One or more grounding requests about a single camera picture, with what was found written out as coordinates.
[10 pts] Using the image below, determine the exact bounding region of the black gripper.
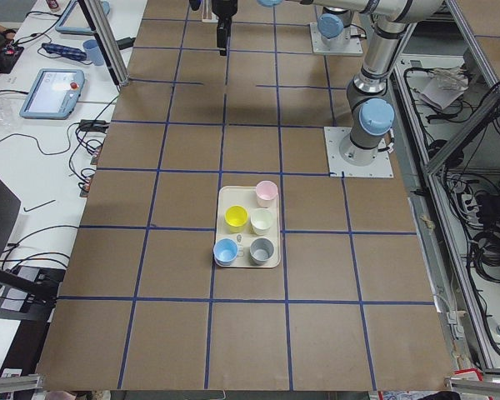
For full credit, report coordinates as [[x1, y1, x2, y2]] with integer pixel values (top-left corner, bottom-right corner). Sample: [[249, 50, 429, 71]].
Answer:
[[212, 0, 238, 57]]

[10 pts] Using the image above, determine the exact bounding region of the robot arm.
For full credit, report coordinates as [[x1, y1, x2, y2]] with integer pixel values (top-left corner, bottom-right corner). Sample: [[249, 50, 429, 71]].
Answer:
[[314, 1, 442, 167]]

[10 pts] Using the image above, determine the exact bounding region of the blue cup on desk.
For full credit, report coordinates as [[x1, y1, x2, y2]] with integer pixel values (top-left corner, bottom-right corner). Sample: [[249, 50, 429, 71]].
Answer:
[[82, 39, 104, 66]]

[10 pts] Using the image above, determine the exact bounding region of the pink plastic cup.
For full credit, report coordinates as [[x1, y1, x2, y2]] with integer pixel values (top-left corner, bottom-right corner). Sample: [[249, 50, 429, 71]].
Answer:
[[255, 180, 278, 208]]

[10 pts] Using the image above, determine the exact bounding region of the yellow plastic cup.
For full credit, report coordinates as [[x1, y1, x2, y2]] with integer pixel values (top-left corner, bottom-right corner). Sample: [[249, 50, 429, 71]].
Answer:
[[224, 205, 248, 233]]

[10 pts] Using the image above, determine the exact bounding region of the cream plastic cup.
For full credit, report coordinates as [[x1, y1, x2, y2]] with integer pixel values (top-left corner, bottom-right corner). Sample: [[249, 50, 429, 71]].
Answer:
[[250, 208, 274, 236]]

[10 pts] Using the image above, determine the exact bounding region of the grey plastic cup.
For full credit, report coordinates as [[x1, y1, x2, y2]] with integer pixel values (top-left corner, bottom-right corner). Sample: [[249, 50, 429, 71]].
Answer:
[[250, 237, 274, 265]]

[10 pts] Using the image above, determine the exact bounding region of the teach pendant tablet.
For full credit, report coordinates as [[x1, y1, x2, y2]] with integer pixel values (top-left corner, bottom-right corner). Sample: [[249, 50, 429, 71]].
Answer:
[[55, 0, 92, 36], [19, 68, 85, 120]]

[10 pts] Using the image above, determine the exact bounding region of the cream plastic tray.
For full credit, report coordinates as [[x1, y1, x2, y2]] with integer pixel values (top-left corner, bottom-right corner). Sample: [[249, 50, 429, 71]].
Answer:
[[215, 186, 282, 268]]

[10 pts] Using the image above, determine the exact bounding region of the aluminium frame post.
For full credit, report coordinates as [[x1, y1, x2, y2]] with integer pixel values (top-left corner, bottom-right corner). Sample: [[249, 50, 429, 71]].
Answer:
[[78, 0, 129, 88]]

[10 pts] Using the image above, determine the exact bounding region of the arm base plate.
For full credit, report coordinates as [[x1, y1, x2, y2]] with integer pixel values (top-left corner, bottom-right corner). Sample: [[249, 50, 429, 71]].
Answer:
[[309, 22, 363, 57], [323, 127, 395, 178]]

